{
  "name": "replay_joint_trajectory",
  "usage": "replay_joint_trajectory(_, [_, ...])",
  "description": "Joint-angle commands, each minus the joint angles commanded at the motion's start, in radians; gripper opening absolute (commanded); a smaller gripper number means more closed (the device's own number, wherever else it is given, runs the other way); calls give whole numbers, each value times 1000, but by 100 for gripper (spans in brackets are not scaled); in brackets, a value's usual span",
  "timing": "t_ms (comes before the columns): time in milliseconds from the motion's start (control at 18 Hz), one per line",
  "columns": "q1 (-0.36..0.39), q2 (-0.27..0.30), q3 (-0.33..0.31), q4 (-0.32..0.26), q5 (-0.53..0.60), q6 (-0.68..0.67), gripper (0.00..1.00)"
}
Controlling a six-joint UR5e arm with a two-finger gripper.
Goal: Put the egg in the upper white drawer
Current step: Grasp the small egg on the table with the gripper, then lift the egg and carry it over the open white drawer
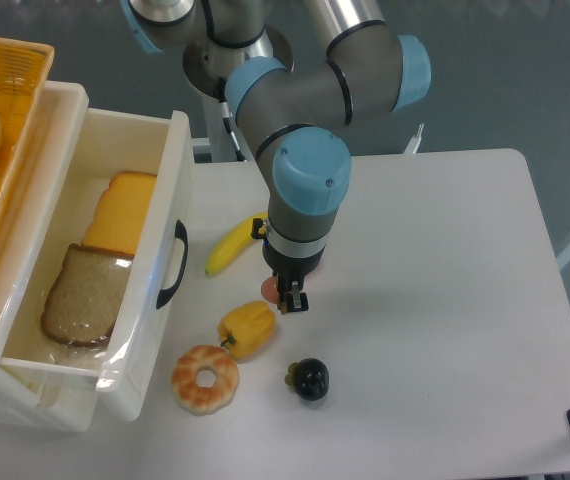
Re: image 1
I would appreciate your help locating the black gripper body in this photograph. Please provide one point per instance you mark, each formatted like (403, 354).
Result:
(290, 261)

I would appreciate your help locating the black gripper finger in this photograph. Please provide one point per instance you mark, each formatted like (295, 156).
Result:
(297, 300)
(283, 293)

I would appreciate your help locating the brown egg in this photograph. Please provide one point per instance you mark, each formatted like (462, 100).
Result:
(269, 290)

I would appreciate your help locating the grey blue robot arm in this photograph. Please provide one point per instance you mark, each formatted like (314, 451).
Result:
(286, 120)

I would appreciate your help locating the open upper white drawer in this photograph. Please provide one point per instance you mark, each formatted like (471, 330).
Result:
(75, 380)

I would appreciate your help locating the white drawer cabinet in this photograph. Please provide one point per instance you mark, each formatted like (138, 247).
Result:
(57, 123)

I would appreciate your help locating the red bell pepper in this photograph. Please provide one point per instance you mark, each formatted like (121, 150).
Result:
(316, 272)

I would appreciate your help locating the yellow bell pepper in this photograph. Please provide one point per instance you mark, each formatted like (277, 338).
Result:
(245, 329)

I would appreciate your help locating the yellow banana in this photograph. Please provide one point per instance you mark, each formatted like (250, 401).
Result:
(232, 244)

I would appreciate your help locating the black mangosteen toy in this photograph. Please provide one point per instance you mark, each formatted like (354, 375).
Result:
(308, 378)

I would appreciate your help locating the glazed toy donut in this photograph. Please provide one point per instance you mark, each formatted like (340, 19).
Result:
(204, 379)

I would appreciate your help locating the brown bread slice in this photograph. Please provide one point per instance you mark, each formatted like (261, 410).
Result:
(83, 304)

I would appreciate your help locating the black drawer handle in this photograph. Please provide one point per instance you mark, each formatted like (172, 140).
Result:
(176, 265)

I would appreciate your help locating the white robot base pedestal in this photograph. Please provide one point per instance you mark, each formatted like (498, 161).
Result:
(207, 65)

